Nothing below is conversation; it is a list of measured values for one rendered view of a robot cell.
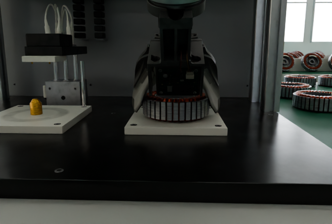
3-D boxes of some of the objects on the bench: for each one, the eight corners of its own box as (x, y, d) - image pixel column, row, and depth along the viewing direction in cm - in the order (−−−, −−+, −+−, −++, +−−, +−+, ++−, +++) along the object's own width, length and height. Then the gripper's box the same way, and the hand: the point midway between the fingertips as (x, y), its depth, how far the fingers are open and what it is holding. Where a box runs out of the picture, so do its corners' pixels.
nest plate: (62, 133, 43) (62, 126, 42) (-36, 132, 43) (-37, 125, 43) (92, 111, 57) (92, 105, 57) (18, 110, 58) (18, 104, 58)
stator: (288, 110, 67) (290, 94, 67) (294, 102, 77) (295, 88, 76) (345, 115, 62) (347, 98, 61) (343, 106, 71) (345, 91, 71)
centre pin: (39, 115, 49) (38, 99, 48) (28, 115, 49) (26, 99, 49) (44, 112, 51) (43, 97, 50) (33, 112, 51) (32, 97, 50)
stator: (212, 124, 43) (213, 99, 43) (139, 123, 44) (138, 99, 43) (205, 108, 54) (206, 89, 54) (146, 107, 55) (146, 88, 54)
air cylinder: (80, 106, 62) (79, 81, 61) (46, 106, 62) (44, 81, 61) (88, 102, 67) (87, 78, 66) (56, 101, 67) (54, 78, 66)
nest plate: (227, 135, 42) (228, 128, 41) (124, 134, 42) (124, 126, 42) (214, 112, 56) (214, 106, 56) (138, 111, 57) (138, 105, 57)
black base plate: (384, 206, 27) (387, 184, 27) (-252, 193, 30) (-258, 172, 29) (254, 105, 73) (254, 96, 73) (9, 103, 76) (8, 95, 76)
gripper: (90, 15, 31) (115, 139, 44) (263, 14, 30) (236, 141, 44) (105, -13, 38) (123, 102, 51) (248, -14, 37) (228, 103, 50)
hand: (176, 107), depth 49 cm, fingers closed on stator, 13 cm apart
